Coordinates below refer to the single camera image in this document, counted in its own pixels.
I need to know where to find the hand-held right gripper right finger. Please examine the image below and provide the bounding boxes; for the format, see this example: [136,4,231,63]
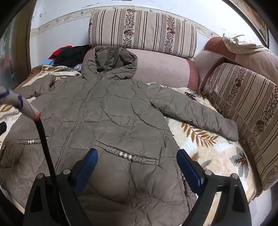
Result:
[176,150,252,226]

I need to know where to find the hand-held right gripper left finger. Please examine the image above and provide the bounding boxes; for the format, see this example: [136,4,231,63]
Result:
[23,148,99,226]

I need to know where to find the grey-brown quilted hooded coat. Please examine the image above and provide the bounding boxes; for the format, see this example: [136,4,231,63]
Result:
[0,46,239,226]

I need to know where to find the leaf print fleece blanket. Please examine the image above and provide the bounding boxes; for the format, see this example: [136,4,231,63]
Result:
[0,65,258,218]

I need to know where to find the pink bolster cushion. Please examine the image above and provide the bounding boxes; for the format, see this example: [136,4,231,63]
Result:
[84,48,199,89]

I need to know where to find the black garment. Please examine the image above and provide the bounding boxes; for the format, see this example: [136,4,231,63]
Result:
[53,45,92,69]

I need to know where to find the red garment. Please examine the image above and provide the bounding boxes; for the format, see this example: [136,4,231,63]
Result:
[49,45,73,61]

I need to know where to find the pink sofa armrest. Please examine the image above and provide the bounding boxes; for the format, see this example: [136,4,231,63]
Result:
[194,37,278,92]

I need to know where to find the beige crumpled cloth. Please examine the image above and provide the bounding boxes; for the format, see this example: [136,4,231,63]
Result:
[222,32,270,55]

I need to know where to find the long striped floral cushion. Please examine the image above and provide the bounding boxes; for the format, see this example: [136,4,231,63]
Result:
[89,9,198,59]

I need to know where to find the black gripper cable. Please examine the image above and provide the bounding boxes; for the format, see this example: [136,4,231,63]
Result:
[0,86,63,226]

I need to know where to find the wooden door frame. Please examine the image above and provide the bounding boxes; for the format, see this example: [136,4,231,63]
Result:
[0,13,33,92]

